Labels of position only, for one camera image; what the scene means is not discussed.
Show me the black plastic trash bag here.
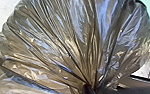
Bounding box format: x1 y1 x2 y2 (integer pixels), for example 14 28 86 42
0 0 150 94

